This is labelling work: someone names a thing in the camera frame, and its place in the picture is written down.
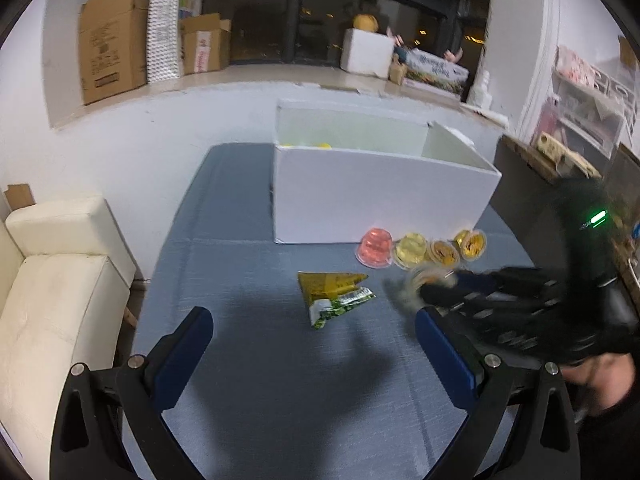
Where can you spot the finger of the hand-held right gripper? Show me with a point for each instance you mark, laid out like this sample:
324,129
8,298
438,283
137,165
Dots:
505,280
490,317

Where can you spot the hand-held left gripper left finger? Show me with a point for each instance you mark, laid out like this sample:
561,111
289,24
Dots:
180,355

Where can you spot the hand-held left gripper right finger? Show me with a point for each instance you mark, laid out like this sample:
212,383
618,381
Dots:
445,355

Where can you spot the blurred jelly cup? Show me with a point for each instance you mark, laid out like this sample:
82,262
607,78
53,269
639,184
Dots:
415,287

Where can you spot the plain yellow jelly cup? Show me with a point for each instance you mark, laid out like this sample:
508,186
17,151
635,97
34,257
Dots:
411,250

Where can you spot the small green white packet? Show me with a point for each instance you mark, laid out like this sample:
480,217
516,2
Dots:
340,306

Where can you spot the pink jelly cup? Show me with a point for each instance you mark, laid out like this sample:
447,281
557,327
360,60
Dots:
376,247

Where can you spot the olive triangular snack packet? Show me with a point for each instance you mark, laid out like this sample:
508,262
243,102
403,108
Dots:
327,284

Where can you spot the person's right hand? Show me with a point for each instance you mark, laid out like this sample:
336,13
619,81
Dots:
605,380

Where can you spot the dark side table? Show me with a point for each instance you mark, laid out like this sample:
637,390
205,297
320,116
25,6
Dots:
525,205

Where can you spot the grey-blue tablecloth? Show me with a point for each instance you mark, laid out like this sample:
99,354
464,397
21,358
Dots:
280,360

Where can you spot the dark glass tank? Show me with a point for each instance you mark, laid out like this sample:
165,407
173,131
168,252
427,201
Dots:
625,170

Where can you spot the cream patterned box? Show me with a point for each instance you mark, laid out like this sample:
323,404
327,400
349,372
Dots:
562,152

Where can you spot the cream leather sofa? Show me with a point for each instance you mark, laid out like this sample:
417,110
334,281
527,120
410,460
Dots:
55,310

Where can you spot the clear drawer organizer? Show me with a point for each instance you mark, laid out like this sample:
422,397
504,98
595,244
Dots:
595,110

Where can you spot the white tube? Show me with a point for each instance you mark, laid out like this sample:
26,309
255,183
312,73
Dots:
487,114

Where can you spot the person's dark clothing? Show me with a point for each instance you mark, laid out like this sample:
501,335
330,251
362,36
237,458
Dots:
610,450

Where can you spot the white plastic bottle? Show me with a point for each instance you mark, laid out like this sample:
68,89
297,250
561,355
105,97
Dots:
480,91

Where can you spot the pink floral pouch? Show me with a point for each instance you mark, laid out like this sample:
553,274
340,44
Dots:
575,66

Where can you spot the small cardboard scrap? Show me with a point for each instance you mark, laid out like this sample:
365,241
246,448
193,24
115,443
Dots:
628,52

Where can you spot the printed landscape box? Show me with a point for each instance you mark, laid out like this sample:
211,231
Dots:
435,71

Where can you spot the flat cardboard piece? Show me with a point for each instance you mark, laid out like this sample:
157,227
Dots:
20,196

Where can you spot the pink toy figure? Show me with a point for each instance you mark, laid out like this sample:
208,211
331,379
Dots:
454,55
396,39

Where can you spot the white foam box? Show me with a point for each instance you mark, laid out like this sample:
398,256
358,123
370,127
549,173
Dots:
367,54

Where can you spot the yellow pomelo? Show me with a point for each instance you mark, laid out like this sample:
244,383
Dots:
365,22

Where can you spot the small open cardboard box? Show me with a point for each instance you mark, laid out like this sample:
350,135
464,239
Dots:
205,47

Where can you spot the large cardboard box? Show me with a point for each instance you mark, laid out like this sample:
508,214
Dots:
112,42

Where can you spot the dark window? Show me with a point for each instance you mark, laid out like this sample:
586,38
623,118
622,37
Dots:
310,20

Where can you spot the polka-dot paper bag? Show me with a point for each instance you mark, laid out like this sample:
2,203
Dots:
167,30

